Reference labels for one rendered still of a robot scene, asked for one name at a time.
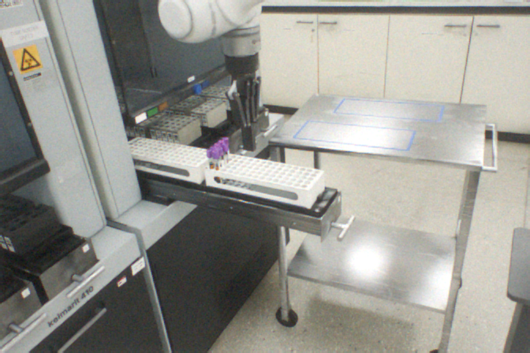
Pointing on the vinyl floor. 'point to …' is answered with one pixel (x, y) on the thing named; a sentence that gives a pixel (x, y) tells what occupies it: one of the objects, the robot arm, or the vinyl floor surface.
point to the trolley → (370, 234)
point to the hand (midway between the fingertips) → (248, 136)
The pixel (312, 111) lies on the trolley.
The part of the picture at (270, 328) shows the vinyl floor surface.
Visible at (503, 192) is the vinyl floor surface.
